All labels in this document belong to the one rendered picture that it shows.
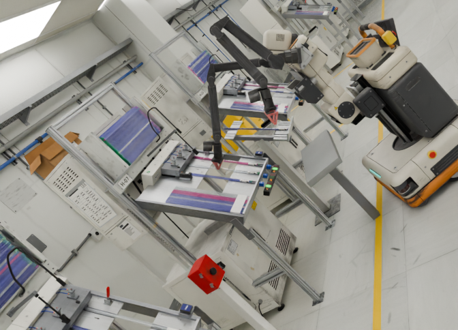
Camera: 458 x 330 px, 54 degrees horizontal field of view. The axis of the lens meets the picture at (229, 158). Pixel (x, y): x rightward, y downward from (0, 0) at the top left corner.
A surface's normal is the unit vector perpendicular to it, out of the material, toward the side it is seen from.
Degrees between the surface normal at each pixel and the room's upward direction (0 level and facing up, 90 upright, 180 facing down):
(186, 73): 90
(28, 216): 90
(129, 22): 90
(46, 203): 90
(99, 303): 47
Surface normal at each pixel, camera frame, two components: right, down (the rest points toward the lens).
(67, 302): 0.00, -0.85
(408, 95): 0.04, 0.22
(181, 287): -0.29, 0.50
